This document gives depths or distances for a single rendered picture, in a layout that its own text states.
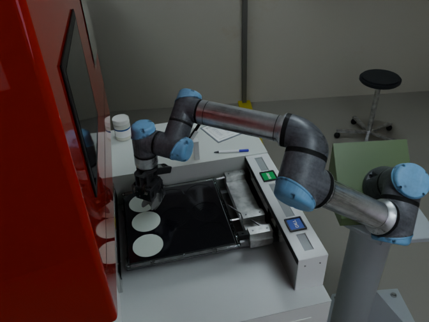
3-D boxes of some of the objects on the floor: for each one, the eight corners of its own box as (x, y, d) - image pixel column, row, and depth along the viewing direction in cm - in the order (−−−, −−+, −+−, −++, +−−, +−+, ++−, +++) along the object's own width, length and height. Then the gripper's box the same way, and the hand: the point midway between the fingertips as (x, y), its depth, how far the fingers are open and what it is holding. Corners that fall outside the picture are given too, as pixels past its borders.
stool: (388, 123, 364) (403, 63, 331) (403, 157, 321) (422, 92, 288) (330, 121, 370) (338, 62, 337) (337, 154, 327) (348, 91, 294)
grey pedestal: (396, 290, 222) (440, 168, 174) (438, 370, 186) (507, 245, 139) (304, 298, 220) (322, 177, 173) (328, 380, 184) (359, 257, 137)
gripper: (126, 169, 131) (133, 217, 144) (150, 176, 128) (156, 224, 141) (140, 154, 137) (146, 202, 150) (164, 161, 134) (168, 208, 147)
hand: (154, 205), depth 147 cm, fingers closed
